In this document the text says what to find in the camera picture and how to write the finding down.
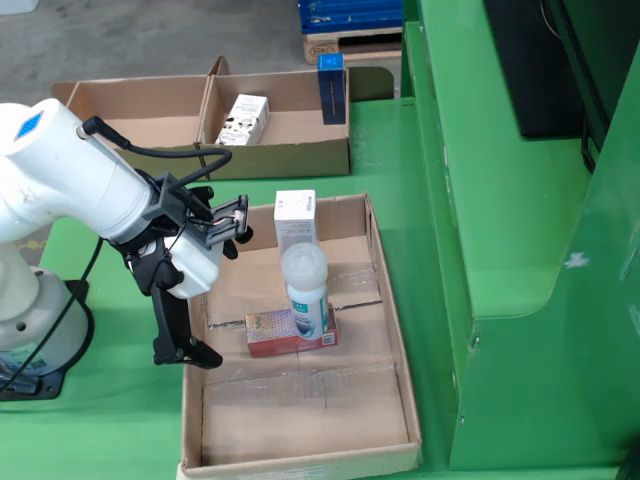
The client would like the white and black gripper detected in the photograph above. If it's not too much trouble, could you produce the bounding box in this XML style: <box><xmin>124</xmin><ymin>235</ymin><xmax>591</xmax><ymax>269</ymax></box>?
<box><xmin>112</xmin><ymin>230</ymin><xmax>242</xmax><ymax>370</ymax></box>

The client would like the white bottle with teal label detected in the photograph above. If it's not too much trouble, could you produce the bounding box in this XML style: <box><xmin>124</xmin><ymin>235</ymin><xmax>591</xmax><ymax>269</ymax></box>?
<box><xmin>280</xmin><ymin>243</ymin><xmax>332</xmax><ymax>342</ymax></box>

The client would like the red holographic carton box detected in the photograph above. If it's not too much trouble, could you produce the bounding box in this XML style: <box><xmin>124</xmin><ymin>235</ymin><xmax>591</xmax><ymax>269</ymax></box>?
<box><xmin>243</xmin><ymin>304</ymin><xmax>340</xmax><ymax>359</ymax></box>

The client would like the tall white carton box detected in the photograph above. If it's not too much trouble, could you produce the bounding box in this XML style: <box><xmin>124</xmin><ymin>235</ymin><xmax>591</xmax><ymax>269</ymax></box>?
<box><xmin>273</xmin><ymin>188</ymin><xmax>321</xmax><ymax>251</ymax></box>

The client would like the shallow cardboard tray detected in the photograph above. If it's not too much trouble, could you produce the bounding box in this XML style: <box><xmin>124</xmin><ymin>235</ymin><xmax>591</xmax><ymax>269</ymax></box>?
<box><xmin>177</xmin><ymin>191</ymin><xmax>424</xmax><ymax>480</ymax></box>

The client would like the white hand cream box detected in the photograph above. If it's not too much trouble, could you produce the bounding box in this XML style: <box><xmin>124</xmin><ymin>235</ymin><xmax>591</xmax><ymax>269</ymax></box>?
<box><xmin>214</xmin><ymin>93</ymin><xmax>271</xmax><ymax>147</ymax></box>

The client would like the open cardboard box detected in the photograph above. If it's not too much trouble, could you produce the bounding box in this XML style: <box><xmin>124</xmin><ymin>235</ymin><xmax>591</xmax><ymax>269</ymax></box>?
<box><xmin>193</xmin><ymin>54</ymin><xmax>352</xmax><ymax>182</ymax></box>
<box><xmin>51</xmin><ymin>74</ymin><xmax>211</xmax><ymax>151</ymax></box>

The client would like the dark blue carton box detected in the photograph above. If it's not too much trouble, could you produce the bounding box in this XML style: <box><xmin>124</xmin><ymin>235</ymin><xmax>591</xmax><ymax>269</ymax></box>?
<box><xmin>316</xmin><ymin>52</ymin><xmax>348</xmax><ymax>126</ymax></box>

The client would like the wooden pallet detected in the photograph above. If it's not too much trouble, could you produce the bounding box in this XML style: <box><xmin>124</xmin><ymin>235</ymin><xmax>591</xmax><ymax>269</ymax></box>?
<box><xmin>302</xmin><ymin>27</ymin><xmax>404</xmax><ymax>65</ymax></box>

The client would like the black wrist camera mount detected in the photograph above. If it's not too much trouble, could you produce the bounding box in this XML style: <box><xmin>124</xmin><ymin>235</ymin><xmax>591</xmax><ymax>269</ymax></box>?
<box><xmin>134</xmin><ymin>170</ymin><xmax>254</xmax><ymax>250</ymax></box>

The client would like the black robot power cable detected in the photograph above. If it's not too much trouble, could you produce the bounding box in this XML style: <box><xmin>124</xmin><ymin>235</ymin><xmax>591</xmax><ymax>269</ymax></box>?
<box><xmin>0</xmin><ymin>237</ymin><xmax>105</xmax><ymax>396</ymax></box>

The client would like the black gripper cable with plug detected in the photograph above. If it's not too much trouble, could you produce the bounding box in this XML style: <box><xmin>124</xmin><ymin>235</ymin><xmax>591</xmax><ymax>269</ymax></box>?
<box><xmin>79</xmin><ymin>114</ymin><xmax>234</xmax><ymax>200</ymax></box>

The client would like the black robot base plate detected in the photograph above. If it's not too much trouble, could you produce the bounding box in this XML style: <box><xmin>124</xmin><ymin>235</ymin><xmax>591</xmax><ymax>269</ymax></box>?
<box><xmin>0</xmin><ymin>278</ymin><xmax>96</xmax><ymax>401</ymax></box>

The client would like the green metal frame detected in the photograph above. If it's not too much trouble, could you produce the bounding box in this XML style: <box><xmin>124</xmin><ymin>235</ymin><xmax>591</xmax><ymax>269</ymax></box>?
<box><xmin>399</xmin><ymin>0</ymin><xmax>640</xmax><ymax>471</ymax></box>

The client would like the black monitor cable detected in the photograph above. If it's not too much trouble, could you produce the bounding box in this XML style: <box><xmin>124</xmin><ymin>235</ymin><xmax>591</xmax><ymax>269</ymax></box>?
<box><xmin>579</xmin><ymin>122</ymin><xmax>600</xmax><ymax>174</ymax></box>

